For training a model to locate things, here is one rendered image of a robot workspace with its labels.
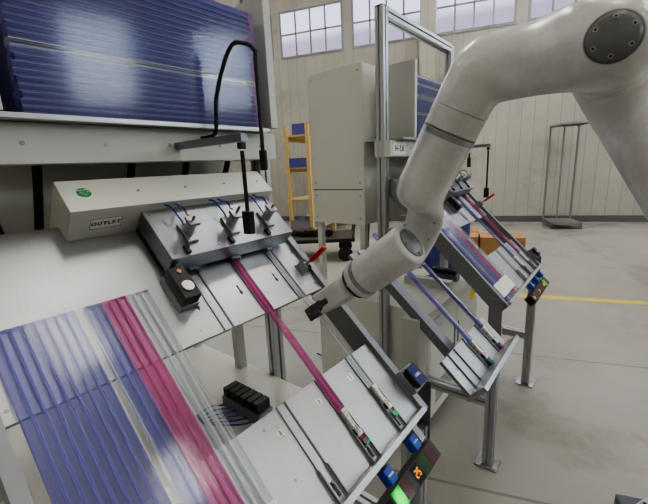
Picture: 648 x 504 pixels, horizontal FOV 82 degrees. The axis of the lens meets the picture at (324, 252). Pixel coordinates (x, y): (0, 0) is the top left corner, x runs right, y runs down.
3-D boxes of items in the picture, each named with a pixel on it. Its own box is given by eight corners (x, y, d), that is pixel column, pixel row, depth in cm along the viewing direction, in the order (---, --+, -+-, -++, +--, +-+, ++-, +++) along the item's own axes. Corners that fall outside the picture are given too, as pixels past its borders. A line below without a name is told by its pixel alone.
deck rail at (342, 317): (411, 417, 91) (428, 406, 87) (408, 421, 89) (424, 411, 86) (252, 212, 113) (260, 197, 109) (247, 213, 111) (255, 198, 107)
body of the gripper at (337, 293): (363, 259, 84) (333, 282, 91) (336, 270, 77) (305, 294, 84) (381, 287, 83) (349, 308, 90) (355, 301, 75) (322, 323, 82)
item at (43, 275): (313, 298, 101) (322, 287, 98) (4, 440, 51) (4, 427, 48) (247, 212, 111) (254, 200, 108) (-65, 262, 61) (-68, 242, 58)
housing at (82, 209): (253, 225, 110) (273, 190, 102) (63, 262, 74) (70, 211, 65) (239, 206, 113) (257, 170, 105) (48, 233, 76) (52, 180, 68)
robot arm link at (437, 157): (454, 128, 73) (391, 255, 87) (415, 119, 61) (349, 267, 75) (495, 147, 69) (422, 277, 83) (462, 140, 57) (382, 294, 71)
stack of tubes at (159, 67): (262, 127, 98) (253, 14, 92) (21, 112, 59) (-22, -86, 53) (232, 132, 106) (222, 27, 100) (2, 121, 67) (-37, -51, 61)
